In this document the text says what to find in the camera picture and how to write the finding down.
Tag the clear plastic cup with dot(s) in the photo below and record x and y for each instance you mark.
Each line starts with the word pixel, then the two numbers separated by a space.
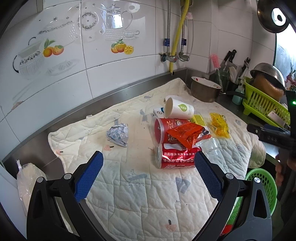
pixel 210 149

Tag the right hand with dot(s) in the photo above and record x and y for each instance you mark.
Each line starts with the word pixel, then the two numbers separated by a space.
pixel 279 170

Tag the red soda can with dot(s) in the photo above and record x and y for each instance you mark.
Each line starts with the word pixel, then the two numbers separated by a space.
pixel 176 156

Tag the crumpled grey paper ball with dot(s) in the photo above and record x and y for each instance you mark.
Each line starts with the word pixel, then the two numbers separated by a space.
pixel 118 134

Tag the steel colander bowl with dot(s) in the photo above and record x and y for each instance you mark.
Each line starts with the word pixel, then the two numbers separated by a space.
pixel 271 73

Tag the pink bottle brush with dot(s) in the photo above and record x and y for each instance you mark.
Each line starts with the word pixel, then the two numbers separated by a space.
pixel 215 61

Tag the brown clay pot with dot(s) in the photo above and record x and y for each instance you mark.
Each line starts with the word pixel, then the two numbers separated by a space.
pixel 261 83

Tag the white blue small carton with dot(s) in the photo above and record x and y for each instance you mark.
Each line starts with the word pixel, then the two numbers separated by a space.
pixel 159 112

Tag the green dish rack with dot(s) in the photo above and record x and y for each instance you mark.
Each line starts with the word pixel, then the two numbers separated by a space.
pixel 263 106

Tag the black handled knives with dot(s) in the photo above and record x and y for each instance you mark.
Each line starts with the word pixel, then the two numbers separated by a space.
pixel 228 62

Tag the metal water pipe valve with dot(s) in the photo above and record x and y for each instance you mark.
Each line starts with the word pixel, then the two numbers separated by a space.
pixel 168 56

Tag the yellow plastic wrapper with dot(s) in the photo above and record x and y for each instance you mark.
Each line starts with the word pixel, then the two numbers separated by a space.
pixel 220 126

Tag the metal pot white rim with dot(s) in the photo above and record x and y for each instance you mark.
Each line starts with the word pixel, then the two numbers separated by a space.
pixel 204 89

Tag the white plastic bag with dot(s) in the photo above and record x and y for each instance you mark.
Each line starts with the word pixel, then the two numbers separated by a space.
pixel 26 178

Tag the clear bottle yellow label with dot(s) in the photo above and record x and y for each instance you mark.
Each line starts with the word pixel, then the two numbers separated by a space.
pixel 198 119

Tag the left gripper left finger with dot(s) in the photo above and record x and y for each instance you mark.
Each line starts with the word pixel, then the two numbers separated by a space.
pixel 44 220

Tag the orange snack wrapper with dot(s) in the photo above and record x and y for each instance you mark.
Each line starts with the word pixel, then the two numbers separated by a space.
pixel 189 134

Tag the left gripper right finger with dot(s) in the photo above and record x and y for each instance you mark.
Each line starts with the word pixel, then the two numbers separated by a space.
pixel 253 220

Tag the white paper cup green leaf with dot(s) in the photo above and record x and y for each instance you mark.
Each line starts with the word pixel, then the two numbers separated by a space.
pixel 178 109

